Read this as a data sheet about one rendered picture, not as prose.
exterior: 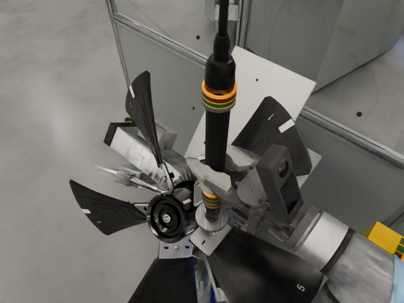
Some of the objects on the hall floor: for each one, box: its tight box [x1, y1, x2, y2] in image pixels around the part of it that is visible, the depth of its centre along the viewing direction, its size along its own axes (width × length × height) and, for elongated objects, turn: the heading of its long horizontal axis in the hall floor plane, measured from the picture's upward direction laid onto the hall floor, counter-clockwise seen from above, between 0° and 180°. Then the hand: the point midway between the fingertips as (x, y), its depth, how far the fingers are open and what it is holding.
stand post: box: [195, 275, 209, 293], centre depth 142 cm, size 4×9×91 cm, turn 50°
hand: (202, 151), depth 51 cm, fingers closed on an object, 4 cm apart
